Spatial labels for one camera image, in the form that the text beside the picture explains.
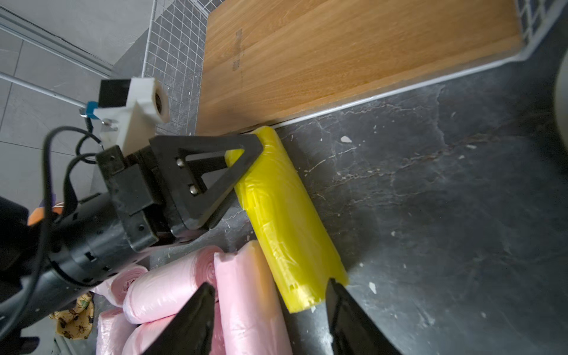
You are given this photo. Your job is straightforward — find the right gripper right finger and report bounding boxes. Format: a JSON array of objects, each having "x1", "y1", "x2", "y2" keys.
[{"x1": 325, "y1": 278, "x2": 401, "y2": 355}]

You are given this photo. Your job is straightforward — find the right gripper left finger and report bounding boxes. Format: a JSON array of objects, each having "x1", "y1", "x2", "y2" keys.
[{"x1": 143, "y1": 283, "x2": 215, "y2": 355}]

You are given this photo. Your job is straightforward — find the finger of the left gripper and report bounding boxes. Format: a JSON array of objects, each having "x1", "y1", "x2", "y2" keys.
[{"x1": 149, "y1": 135, "x2": 263, "y2": 231}]

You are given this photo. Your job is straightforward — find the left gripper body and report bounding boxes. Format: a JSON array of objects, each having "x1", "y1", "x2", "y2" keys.
[{"x1": 96, "y1": 146, "x2": 186, "y2": 252}]

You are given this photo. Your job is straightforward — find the pink roll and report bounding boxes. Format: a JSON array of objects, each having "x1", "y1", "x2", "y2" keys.
[
  {"x1": 122, "y1": 303, "x2": 226, "y2": 354},
  {"x1": 123, "y1": 246, "x2": 223, "y2": 325},
  {"x1": 96, "y1": 308, "x2": 137, "y2": 355}
]

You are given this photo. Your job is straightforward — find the pink roll diagonal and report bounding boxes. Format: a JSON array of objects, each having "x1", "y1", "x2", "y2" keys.
[{"x1": 214, "y1": 241, "x2": 292, "y2": 354}]

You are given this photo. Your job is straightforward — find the yellow roll horizontal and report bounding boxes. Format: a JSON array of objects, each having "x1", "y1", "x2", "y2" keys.
[{"x1": 235, "y1": 127, "x2": 348, "y2": 314}]

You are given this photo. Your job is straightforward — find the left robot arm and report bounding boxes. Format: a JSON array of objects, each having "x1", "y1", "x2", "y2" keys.
[{"x1": 1, "y1": 135, "x2": 263, "y2": 354}]

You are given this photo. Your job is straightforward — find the pink roll bottom upright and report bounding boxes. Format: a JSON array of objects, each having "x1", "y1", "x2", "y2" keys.
[{"x1": 96, "y1": 308, "x2": 137, "y2": 355}]

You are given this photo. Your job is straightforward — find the pink roll left horizontal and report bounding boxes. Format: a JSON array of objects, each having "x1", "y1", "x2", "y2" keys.
[{"x1": 92, "y1": 264, "x2": 148, "y2": 308}]

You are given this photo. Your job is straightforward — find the orange carrot plush toy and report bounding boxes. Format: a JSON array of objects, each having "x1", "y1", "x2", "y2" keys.
[{"x1": 28, "y1": 202, "x2": 64, "y2": 226}]

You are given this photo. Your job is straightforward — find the brown patterned flat item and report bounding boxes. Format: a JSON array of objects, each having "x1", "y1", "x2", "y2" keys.
[{"x1": 49, "y1": 291, "x2": 95, "y2": 340}]

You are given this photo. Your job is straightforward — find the white round paddle object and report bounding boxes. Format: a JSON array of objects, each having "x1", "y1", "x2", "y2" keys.
[{"x1": 554, "y1": 53, "x2": 568, "y2": 149}]

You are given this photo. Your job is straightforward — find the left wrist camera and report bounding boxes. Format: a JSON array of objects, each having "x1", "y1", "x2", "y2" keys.
[{"x1": 84, "y1": 78, "x2": 170, "y2": 155}]

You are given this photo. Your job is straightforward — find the white wire three-tier shelf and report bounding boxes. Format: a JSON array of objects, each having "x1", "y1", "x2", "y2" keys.
[{"x1": 142, "y1": 1, "x2": 567, "y2": 135}]

